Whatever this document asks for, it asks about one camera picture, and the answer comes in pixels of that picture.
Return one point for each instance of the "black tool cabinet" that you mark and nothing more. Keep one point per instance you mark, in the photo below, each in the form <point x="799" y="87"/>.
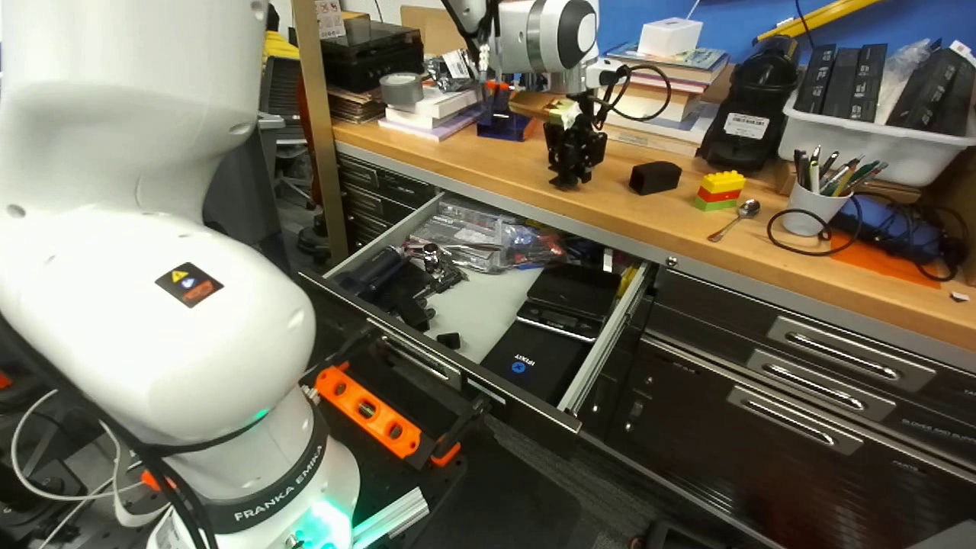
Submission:
<point x="711" y="460"/>

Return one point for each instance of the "pile of black parts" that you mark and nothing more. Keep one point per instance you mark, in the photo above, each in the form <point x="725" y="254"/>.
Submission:
<point x="390" y="285"/>

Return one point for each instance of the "black wide cabinet drawer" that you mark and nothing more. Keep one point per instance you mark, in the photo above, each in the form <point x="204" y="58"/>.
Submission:
<point x="598" y="351"/>

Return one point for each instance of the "black hard case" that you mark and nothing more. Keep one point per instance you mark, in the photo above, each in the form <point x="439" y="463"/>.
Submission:
<point x="371" y="55"/>

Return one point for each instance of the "white pen cup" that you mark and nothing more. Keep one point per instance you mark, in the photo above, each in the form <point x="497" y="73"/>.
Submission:
<point x="813" y="215"/>

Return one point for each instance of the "metal spoon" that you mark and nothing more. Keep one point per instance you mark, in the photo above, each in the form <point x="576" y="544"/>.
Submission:
<point x="736" y="215"/>

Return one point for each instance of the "stack of thin boards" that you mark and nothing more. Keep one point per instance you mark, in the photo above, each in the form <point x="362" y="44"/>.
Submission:
<point x="356" y="105"/>

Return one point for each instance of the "black tall cabinet drawer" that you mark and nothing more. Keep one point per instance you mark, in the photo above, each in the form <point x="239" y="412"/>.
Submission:
<point x="794" y="476"/>

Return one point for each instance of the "black flat case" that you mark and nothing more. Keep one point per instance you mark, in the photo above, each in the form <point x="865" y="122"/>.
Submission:
<point x="567" y="300"/>

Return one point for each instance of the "wooden post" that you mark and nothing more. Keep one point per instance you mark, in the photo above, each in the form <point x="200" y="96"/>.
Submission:
<point x="324" y="184"/>

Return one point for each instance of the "orange spirit level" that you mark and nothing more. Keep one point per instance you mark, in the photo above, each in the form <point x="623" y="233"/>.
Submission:
<point x="368" y="412"/>

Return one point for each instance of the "clear acrylic bar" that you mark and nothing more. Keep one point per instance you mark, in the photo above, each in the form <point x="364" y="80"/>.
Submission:
<point x="390" y="516"/>

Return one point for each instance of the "yellow spirit level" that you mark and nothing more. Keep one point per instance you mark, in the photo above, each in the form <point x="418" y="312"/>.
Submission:
<point x="813" y="21"/>

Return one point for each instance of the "thick white book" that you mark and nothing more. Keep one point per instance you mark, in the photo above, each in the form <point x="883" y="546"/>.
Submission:
<point x="672" y="102"/>

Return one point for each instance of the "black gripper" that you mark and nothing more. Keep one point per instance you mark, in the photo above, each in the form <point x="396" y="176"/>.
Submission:
<point x="582" y="122"/>

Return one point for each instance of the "large white book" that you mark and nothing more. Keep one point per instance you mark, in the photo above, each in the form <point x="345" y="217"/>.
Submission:
<point x="660" y="133"/>

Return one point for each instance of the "blue foam board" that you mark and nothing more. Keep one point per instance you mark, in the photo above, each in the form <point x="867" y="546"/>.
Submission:
<point x="915" y="25"/>

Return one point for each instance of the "black narrow cabinet drawer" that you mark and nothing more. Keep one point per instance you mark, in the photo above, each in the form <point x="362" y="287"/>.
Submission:
<point x="851" y="356"/>
<point x="818" y="385"/>

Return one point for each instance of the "dark cover book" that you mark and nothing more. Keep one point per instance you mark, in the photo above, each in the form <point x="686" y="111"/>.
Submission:
<point x="681" y="62"/>

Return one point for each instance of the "person in yellow shirt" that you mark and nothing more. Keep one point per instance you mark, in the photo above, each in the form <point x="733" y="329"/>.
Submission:
<point x="282" y="46"/>

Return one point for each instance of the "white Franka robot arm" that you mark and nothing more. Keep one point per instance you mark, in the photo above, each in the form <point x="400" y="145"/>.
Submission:
<point x="153" y="323"/>

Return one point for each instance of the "bundle of pens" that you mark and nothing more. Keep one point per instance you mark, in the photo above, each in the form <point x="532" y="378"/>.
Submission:
<point x="826" y="171"/>

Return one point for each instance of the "crumpled silver foil bag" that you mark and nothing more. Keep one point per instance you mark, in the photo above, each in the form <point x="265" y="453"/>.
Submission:
<point x="452" y="69"/>

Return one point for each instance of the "small white box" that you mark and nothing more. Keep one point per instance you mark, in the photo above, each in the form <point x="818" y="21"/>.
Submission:
<point x="670" y="38"/>

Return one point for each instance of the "grey duct tape roll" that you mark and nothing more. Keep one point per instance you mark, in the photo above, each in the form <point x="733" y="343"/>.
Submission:
<point x="400" y="91"/>

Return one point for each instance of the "white plastic bin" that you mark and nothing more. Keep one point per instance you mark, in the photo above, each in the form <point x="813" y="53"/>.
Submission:
<point x="873" y="153"/>

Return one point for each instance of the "dark blue tool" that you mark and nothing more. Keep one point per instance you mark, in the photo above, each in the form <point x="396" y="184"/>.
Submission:
<point x="895" y="231"/>

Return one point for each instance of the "pale purple board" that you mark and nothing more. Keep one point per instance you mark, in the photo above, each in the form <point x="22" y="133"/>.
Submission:
<point x="428" y="133"/>

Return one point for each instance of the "small black plastic piece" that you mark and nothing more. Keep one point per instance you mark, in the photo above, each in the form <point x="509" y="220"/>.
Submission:
<point x="449" y="341"/>

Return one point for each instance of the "black box blue logo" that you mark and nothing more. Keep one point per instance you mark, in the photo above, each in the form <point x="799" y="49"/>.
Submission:
<point x="535" y="361"/>

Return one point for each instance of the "black ribbed pack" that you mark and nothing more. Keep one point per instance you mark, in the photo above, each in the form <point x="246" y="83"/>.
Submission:
<point x="841" y="80"/>
<point x="933" y="92"/>

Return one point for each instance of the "yellow red green brick toy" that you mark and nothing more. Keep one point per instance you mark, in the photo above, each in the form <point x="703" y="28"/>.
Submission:
<point x="722" y="188"/>

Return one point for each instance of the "orange mat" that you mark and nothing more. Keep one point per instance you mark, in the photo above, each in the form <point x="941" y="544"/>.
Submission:
<point x="873" y="267"/>

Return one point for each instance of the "black bag white label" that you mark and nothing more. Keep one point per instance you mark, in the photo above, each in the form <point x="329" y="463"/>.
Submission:
<point x="749" y="111"/>

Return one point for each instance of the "clear plastic parts bag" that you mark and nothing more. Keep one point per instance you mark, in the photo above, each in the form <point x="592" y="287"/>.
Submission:
<point x="477" y="246"/>

